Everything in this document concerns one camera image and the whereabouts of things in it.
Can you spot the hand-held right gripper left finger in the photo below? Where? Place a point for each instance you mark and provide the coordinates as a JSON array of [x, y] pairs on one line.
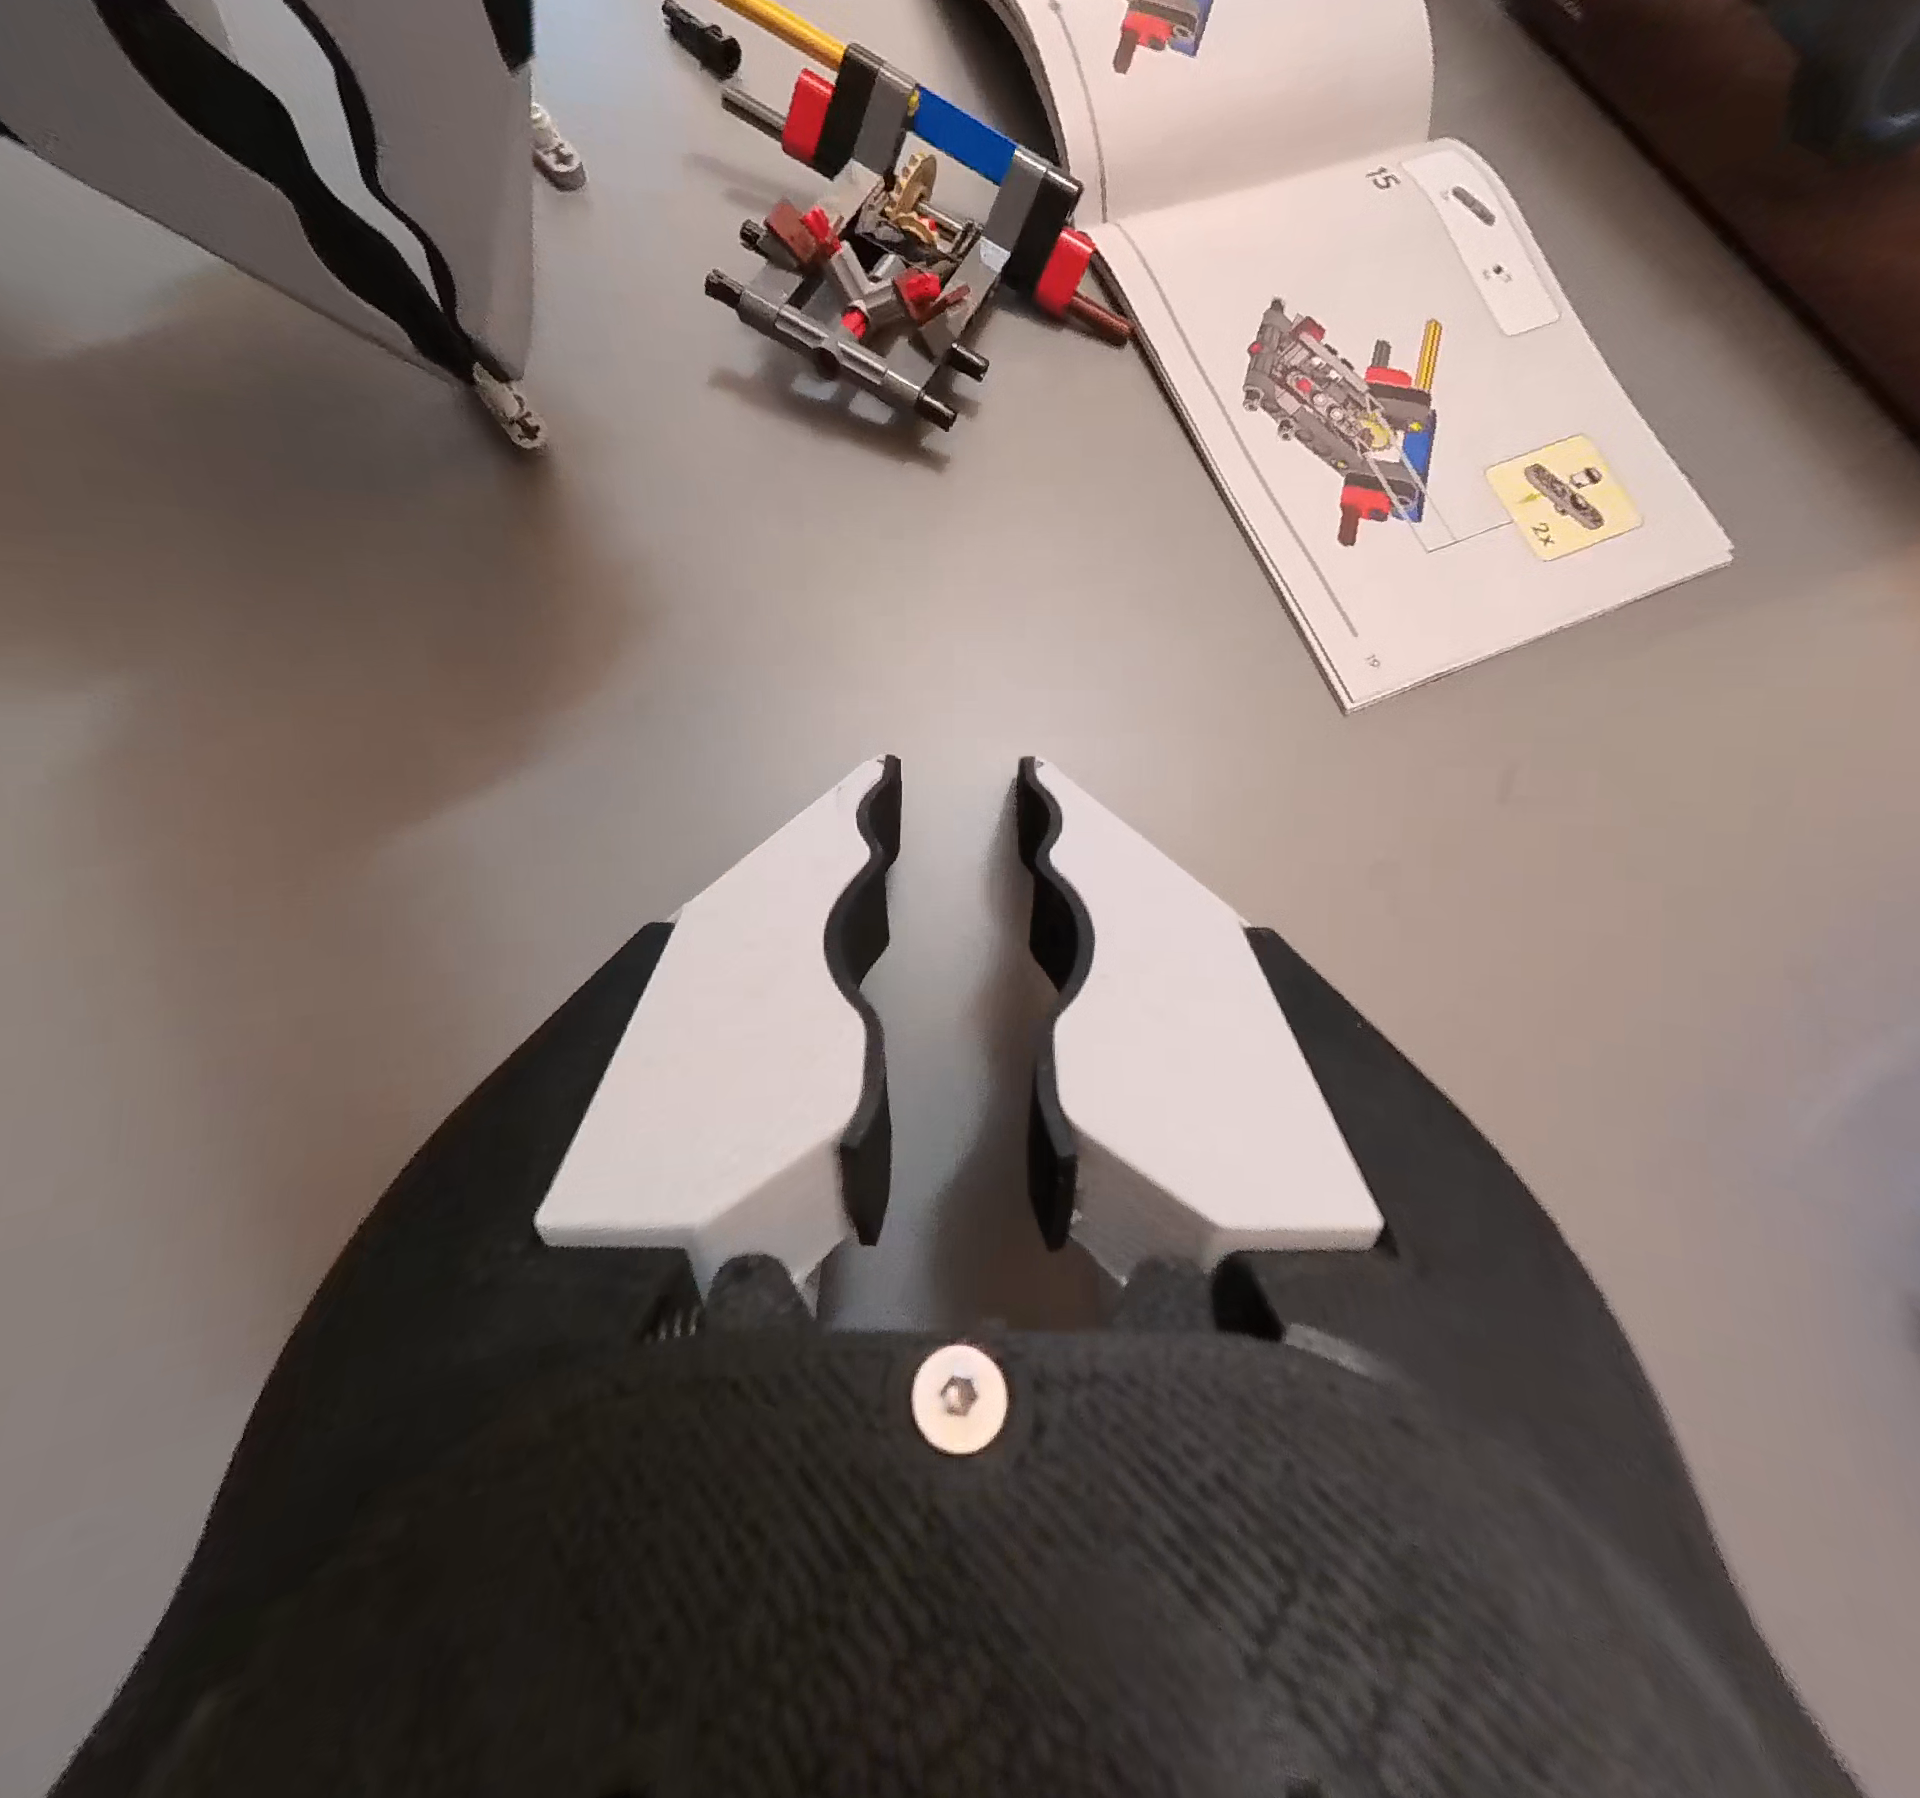
[[704, 1078]]

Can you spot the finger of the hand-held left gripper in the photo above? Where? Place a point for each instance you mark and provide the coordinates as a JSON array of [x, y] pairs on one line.
[[434, 60], [89, 74]]

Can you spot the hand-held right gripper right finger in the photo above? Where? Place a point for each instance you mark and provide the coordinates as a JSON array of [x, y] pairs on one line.
[[1215, 1078]]

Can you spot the grey thin lego liftarm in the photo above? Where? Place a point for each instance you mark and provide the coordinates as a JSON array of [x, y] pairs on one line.
[[508, 401], [564, 164]]

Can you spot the lego chassis assembly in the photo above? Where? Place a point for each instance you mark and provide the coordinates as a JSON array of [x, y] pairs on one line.
[[960, 135]]

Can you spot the black lego pin connector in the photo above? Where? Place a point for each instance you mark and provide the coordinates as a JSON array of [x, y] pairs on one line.
[[702, 38]]

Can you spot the dark toy set box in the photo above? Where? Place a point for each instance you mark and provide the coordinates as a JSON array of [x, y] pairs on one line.
[[1725, 60]]

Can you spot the open instruction booklet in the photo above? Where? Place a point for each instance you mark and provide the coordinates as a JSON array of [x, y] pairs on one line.
[[1274, 60]]

